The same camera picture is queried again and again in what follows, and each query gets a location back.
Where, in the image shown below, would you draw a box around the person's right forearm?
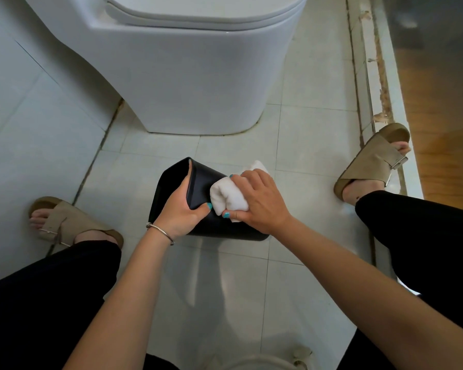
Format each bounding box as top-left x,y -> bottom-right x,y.
274,215 -> 463,370

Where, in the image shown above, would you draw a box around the person's beige sandal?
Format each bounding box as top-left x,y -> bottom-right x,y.
28,196 -> 124,250
333,123 -> 412,207

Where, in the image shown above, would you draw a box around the white toilet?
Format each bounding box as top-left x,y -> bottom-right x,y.
21,0 -> 309,136

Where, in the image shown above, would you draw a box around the person's left hand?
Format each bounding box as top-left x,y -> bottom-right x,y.
153,159 -> 213,241

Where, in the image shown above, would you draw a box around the white cleaning cloth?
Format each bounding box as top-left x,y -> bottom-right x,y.
209,160 -> 270,223

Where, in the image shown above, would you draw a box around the black plastic waste bin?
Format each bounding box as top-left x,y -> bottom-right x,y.
148,157 -> 271,242

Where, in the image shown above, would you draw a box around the person's right hand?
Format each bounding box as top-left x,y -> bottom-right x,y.
222,169 -> 294,237

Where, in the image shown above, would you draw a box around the white toilet seat lid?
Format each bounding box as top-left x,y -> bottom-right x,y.
102,0 -> 309,32

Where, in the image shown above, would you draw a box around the white door threshold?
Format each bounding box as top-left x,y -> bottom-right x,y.
345,0 -> 424,293

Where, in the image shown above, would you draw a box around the person's right beige sandal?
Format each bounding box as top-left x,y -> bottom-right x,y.
333,123 -> 412,207

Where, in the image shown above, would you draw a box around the person's left forearm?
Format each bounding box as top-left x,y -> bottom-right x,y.
63,227 -> 174,370

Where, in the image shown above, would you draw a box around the white curved plastic strap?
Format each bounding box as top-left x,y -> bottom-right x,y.
208,344 -> 313,370

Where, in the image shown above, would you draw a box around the person's left beige sandal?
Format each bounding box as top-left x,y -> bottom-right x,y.
28,196 -> 124,250

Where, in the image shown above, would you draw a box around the person's black trousers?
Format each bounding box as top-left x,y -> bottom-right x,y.
0,190 -> 463,370

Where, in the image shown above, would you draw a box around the silver bracelet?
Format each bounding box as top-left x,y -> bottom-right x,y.
145,222 -> 175,246

